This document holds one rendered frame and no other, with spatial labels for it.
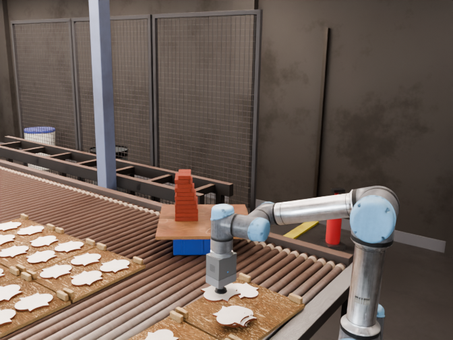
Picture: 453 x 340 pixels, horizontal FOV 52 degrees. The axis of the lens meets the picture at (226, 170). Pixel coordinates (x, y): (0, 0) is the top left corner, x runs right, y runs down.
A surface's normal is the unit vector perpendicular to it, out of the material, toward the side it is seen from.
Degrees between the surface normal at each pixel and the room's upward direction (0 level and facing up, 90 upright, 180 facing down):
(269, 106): 90
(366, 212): 84
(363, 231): 83
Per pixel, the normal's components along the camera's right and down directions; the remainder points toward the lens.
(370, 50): -0.58, 0.18
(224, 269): 0.70, 0.18
